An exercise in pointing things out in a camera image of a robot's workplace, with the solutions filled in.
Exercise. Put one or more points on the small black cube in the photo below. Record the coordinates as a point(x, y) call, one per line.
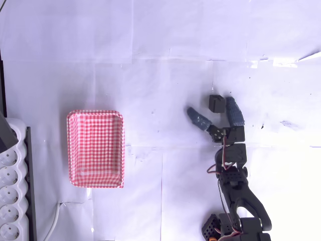
point(216, 103)

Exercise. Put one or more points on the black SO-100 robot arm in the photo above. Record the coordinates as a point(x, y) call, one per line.
point(238, 190)

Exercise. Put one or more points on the red checked paper tray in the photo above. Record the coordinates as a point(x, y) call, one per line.
point(96, 150)

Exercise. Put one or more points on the black stand under power strip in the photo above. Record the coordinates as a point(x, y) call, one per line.
point(31, 185)

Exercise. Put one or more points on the dark grey power adaptor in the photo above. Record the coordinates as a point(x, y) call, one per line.
point(7, 134)

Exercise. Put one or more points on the white power strip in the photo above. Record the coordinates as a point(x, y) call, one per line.
point(11, 185)

